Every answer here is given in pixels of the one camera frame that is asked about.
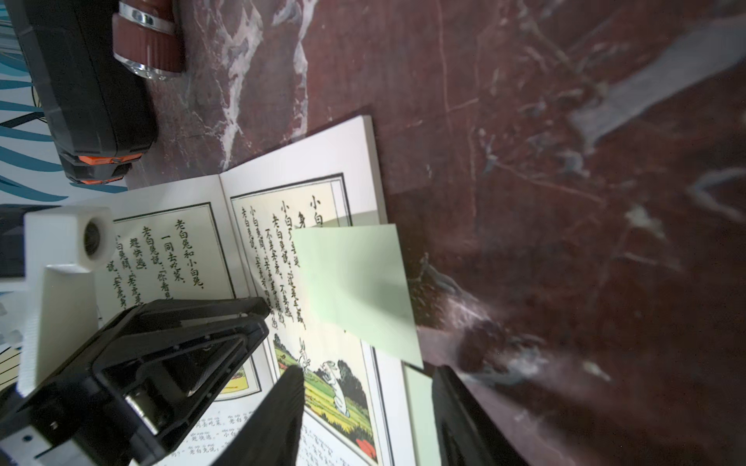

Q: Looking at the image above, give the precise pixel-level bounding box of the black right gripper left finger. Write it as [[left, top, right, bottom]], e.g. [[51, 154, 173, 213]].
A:
[[212, 366, 305, 466]]

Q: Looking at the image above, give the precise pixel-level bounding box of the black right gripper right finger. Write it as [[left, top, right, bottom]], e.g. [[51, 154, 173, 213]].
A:
[[432, 366, 528, 466]]

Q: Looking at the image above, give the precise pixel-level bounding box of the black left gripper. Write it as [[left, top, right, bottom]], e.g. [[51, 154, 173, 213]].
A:
[[1, 298, 269, 465]]

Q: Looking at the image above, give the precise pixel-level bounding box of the green sticky note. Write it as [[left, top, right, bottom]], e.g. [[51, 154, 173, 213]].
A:
[[293, 224, 424, 369], [403, 365, 442, 466]]

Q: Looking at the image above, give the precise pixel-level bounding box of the Chinese picture book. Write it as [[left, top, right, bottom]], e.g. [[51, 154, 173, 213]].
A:
[[95, 116, 416, 465]]

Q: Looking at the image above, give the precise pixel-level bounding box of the green sticky note top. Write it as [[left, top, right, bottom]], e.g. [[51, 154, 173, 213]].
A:
[[293, 224, 424, 369]]

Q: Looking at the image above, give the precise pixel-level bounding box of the black plastic tool case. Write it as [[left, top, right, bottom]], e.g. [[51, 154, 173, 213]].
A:
[[4, 1, 157, 188]]

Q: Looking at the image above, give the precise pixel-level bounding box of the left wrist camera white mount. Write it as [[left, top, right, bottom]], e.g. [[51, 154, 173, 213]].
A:
[[17, 206, 116, 397]]

